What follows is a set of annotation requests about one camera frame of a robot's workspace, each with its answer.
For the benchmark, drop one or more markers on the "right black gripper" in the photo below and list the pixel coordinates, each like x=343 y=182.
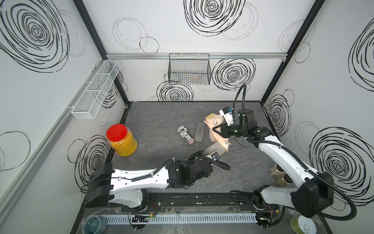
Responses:
x=223 y=128

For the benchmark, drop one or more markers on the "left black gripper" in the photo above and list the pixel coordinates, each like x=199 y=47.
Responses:
x=196 y=155

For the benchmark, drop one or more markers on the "grey rectangular eyeglass case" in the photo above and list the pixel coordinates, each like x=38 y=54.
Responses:
x=214 y=149

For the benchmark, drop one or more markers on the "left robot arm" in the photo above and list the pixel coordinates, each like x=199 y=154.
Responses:
x=130 y=188

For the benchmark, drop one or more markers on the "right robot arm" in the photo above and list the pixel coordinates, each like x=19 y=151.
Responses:
x=311 y=194

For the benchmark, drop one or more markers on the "grey fabric oval eyeglass case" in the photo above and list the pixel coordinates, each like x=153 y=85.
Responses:
x=199 y=132

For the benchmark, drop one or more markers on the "red lid jar yellow grains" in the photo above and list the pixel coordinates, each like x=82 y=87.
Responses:
x=121 y=140

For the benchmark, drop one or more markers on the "green white tape roll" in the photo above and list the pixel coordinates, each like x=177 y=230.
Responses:
x=303 y=225

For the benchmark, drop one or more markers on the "teal tape roll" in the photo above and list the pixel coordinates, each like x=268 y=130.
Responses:
x=94 y=225

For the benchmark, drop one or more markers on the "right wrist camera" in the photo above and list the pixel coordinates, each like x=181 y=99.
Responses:
x=227 y=114

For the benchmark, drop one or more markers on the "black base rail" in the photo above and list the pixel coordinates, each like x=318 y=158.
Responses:
x=245 y=201

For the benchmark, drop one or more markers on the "white slotted cable duct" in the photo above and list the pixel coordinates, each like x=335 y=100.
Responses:
x=181 y=219

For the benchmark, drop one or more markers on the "black wire wall basket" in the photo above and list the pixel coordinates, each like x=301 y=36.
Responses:
x=190 y=69

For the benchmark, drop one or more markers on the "white wire wall shelf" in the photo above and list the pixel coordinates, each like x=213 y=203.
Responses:
x=96 y=90

